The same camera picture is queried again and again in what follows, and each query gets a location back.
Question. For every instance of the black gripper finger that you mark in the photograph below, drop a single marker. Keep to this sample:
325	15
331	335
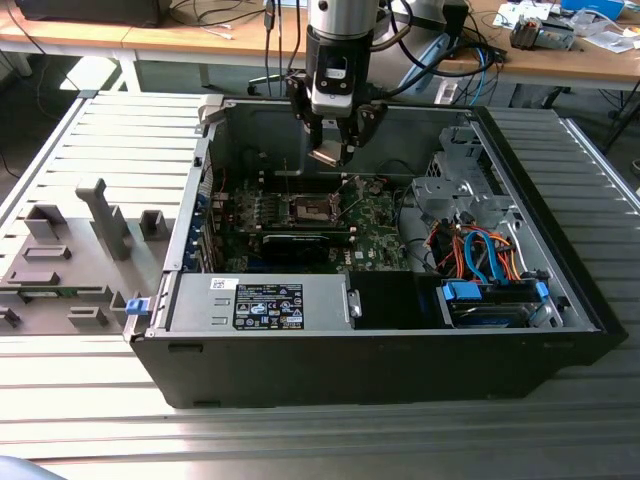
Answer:
372	120
300	100

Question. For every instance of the silver green CPU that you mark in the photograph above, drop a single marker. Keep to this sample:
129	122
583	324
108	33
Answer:
327	152

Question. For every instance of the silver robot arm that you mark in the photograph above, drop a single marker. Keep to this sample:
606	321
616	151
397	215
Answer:
340	20

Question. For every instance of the CPU socket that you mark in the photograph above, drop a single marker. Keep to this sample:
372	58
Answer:
310	210

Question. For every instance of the CPU cooler heat sink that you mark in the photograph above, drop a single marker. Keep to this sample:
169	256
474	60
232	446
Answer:
525	32

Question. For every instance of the white power strip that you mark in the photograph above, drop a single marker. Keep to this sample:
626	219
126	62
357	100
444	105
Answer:
446	92

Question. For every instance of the black speaker box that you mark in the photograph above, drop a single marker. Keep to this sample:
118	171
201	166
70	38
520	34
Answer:
456	17

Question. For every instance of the silver drive cage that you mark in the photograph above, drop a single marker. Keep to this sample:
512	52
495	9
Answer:
450	195

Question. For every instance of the green motherboard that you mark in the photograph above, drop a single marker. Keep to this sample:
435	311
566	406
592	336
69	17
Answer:
380	235

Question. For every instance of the black graphics card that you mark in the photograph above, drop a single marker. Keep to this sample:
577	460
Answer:
295	247

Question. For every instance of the wooden desk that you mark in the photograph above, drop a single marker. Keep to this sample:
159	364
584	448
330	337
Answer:
550	62
150	37

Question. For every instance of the black plastic shroud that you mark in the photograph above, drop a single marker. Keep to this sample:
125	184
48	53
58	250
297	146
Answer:
385	300

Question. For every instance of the hard disk blue carrier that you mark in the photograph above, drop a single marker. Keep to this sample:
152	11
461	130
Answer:
460	292

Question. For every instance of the grey metal box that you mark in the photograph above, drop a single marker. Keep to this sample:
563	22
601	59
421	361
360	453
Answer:
557	36

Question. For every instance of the grey power supply unit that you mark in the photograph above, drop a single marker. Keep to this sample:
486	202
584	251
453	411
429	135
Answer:
200	300

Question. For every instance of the black monitor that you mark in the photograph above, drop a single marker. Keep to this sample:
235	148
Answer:
90	12

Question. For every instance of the blue cardboard box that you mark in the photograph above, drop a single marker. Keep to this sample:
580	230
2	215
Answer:
595	7

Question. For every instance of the black PC case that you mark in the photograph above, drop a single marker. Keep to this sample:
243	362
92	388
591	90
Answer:
350	370

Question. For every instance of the blue case latch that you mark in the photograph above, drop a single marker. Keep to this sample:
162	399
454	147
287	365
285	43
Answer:
137	307

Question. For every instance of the grey parts rack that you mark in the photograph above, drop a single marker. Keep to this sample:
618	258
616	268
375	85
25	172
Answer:
75	240

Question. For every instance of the green RAM stick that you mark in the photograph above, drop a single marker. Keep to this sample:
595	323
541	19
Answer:
65	293

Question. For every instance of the blue chair back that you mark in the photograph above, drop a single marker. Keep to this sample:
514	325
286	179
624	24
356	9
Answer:
20	472

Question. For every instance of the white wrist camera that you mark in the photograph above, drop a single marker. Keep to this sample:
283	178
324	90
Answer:
335	102

